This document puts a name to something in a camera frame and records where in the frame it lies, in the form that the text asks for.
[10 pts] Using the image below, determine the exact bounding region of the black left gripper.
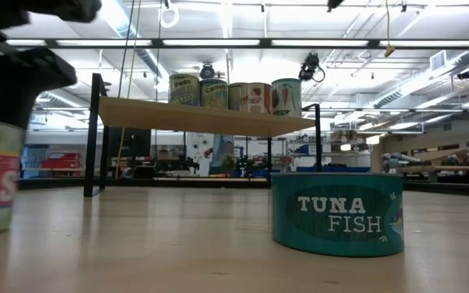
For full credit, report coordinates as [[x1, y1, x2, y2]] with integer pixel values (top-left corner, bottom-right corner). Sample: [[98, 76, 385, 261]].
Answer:
[[0, 0, 102, 128]]

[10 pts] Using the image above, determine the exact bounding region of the mixed vegetables tin can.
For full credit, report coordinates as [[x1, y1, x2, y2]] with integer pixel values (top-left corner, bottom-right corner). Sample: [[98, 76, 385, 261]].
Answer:
[[270, 77, 303, 119]]

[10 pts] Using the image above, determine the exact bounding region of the short tomatoes tin can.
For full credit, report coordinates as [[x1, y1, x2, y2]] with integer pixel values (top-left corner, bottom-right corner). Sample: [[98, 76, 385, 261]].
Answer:
[[240, 82, 274, 115]]

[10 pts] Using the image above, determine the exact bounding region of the peaches tin can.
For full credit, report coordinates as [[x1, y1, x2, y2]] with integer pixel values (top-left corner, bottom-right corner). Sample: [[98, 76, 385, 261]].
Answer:
[[227, 82, 247, 112]]

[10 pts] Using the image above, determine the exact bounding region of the carrots tin can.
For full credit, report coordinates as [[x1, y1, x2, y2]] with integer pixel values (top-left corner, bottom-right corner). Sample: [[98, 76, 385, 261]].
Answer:
[[199, 78, 230, 110]]

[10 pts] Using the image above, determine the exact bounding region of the peas tin can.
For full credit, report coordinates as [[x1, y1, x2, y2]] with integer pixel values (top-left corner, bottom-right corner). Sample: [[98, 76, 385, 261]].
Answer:
[[168, 73, 201, 107]]

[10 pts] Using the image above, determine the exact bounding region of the teal tuna fish can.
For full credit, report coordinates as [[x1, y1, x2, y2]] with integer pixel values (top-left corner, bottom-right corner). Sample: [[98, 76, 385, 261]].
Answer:
[[270, 172, 405, 258]]

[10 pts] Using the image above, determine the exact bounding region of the wooden shelf with black legs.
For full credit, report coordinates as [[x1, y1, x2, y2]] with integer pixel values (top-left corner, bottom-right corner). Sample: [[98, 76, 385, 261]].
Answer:
[[82, 72, 323, 199]]

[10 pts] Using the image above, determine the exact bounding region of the red cart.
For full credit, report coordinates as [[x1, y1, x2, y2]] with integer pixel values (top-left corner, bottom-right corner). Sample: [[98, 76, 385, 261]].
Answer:
[[41, 151, 83, 178]]

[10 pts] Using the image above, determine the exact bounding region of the grey air vent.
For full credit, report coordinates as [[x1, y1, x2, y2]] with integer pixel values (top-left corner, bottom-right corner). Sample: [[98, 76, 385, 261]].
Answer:
[[429, 50, 448, 72]]

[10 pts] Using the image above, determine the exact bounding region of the person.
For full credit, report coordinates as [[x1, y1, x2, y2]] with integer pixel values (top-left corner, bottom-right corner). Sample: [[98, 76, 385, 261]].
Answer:
[[204, 133, 235, 176]]

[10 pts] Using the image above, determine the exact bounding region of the black ceiling-mounted camera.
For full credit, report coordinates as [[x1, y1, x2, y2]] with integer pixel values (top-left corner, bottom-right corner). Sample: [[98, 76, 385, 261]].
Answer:
[[298, 51, 326, 83]]

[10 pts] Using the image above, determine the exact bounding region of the yellow hanging cord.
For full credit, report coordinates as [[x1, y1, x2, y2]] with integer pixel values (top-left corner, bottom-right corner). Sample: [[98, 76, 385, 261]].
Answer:
[[384, 0, 397, 58]]

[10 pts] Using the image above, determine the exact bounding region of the black overhead frame beam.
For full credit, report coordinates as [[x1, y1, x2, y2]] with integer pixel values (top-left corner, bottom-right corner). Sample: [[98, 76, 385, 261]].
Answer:
[[4, 37, 469, 50]]

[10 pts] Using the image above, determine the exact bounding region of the black aluminium table frame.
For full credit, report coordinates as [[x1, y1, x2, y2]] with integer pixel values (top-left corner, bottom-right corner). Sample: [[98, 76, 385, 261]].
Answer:
[[18, 177, 469, 197]]

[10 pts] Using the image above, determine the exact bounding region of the dark hanging cable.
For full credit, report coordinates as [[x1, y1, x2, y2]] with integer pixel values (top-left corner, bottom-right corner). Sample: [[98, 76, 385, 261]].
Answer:
[[117, 0, 135, 98]]

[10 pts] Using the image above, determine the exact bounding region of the white hanging ring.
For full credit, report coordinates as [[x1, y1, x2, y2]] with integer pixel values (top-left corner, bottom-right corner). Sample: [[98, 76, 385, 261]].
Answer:
[[159, 2, 181, 29]]

